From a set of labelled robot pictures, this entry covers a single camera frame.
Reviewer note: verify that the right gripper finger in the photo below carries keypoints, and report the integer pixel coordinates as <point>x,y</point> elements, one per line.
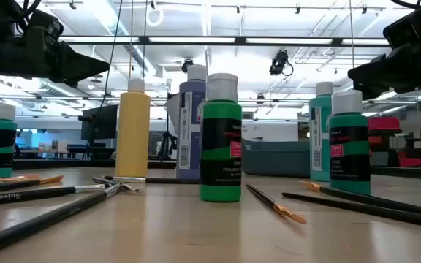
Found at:
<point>373,78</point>

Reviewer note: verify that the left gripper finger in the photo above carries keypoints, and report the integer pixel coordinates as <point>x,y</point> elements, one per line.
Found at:
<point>82,67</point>

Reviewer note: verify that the large teal paint bottle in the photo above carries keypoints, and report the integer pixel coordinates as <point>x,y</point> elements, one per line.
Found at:
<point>325,109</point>

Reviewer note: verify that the yellow paint bottle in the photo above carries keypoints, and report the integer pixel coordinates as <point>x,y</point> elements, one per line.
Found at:
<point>133,128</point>

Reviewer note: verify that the purple paint bottle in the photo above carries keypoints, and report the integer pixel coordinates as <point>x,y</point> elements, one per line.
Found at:
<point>193,87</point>

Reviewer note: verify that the black paintbrush with white lettering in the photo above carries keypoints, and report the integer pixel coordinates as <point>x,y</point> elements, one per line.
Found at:
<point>31,194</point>

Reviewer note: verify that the bright green paint bottle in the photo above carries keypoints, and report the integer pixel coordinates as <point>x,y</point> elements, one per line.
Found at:
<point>220,109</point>

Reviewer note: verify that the background black robot arm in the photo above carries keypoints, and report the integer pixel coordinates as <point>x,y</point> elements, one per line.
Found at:
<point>166,144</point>

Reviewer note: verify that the black computer monitor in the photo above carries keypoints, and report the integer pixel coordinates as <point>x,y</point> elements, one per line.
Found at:
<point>101,122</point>

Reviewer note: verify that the small red storage bin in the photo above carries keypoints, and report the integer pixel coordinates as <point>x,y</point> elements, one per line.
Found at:
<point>411,161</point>

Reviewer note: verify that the white spot lamp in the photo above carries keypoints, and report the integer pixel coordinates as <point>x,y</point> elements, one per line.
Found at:
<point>173,107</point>

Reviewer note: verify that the teal plastic bin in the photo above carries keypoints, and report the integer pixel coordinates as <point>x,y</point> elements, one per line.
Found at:
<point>276,159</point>

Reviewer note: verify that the overhead light bar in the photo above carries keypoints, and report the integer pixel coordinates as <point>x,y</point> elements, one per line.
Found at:
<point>239,40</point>

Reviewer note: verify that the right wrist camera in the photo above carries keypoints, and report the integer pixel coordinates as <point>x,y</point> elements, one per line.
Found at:
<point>411,27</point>

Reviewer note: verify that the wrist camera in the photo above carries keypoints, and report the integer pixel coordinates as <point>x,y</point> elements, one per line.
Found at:
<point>48,23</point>
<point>411,27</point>

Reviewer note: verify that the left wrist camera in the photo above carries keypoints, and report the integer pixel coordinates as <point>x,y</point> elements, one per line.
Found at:
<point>48,23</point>

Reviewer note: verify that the black ceiling camera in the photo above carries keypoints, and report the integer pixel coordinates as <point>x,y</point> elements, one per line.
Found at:
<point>279,64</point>
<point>186,65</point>

